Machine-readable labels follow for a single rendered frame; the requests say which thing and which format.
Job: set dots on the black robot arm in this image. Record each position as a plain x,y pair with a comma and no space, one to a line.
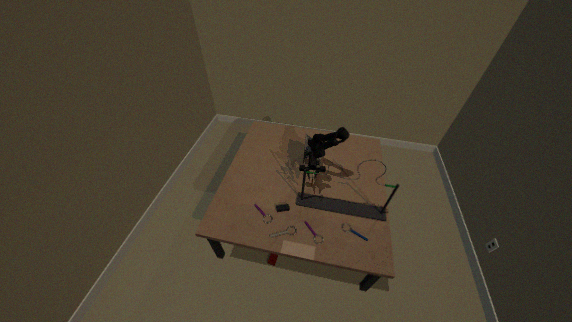
320,142

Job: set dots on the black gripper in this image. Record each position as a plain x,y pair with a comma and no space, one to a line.
321,169

